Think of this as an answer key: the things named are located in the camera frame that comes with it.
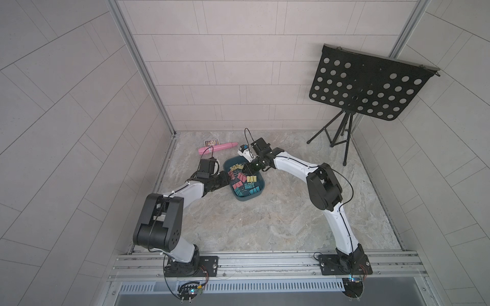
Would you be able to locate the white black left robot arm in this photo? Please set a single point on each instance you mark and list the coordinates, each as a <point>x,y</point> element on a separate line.
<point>159,227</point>

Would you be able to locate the aluminium rail frame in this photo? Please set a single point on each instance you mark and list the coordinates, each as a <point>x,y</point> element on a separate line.
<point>227,266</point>

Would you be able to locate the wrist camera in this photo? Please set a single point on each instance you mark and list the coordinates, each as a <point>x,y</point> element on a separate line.
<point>207,168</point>
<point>258,148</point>

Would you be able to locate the pink plastic tube case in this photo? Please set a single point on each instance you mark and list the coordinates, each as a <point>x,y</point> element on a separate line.
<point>214,148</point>

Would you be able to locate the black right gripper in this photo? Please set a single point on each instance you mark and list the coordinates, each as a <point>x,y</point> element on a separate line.
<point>252,167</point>

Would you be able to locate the teal plastic storage box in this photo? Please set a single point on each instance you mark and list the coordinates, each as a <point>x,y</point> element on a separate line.
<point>244,187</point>

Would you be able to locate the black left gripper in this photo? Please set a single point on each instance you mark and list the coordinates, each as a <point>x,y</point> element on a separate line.
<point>224,181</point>

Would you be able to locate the black perforated music stand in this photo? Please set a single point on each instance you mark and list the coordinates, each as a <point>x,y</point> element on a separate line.
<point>361,83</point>

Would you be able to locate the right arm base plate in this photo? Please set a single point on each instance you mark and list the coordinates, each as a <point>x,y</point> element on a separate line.
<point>341,264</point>

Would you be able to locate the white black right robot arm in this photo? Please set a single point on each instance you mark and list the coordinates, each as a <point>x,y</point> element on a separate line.
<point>325,192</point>

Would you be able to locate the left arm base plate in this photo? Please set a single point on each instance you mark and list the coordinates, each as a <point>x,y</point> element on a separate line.
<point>191,266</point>

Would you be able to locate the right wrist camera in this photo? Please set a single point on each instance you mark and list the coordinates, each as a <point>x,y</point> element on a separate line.
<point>258,148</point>

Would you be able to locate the colourful printed card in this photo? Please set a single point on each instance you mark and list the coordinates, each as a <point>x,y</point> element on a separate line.
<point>211,143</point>

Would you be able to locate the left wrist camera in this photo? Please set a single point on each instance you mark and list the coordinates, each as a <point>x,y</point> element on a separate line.
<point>207,168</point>

